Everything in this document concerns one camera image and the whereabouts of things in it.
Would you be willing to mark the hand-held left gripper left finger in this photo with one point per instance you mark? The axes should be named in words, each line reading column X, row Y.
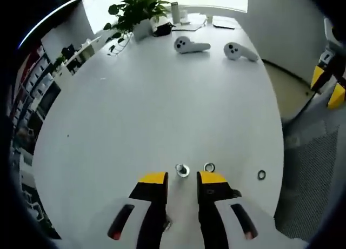
column 140, row 205

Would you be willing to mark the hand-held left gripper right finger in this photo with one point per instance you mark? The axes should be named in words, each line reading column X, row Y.
column 223, row 222

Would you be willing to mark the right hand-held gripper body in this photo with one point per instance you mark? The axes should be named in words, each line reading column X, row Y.
column 331, row 33

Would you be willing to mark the large steel washer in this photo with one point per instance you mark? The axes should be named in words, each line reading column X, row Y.
column 237, row 194

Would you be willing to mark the thick threaded steel stud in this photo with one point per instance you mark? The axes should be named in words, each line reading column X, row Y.
column 169, row 224

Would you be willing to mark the thin threaded steel stud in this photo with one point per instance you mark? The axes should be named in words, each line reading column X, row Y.
column 185, row 172

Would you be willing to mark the medium steel washer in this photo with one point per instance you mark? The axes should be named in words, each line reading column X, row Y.
column 258, row 175

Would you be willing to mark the grey mesh office chair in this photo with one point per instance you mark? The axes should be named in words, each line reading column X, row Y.
column 305, row 165

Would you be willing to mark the white handheld controller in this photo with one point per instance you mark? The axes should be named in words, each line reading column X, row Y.
column 246, row 54
column 194, row 47

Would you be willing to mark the white paper sheet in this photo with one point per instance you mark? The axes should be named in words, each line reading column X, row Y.
column 189, row 26

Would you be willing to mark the white bottle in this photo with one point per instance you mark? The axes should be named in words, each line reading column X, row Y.
column 175, row 12

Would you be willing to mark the black pouch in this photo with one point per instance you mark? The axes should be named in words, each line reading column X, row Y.
column 163, row 30

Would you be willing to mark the shelf of white storage bins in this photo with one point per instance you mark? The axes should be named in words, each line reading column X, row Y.
column 35, row 79

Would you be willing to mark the long white table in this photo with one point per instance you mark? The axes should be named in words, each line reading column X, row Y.
column 86, row 47

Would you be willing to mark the white plant pot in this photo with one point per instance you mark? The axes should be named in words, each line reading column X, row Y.
column 142, row 30

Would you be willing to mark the green leafy plant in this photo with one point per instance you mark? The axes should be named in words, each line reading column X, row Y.
column 135, row 8

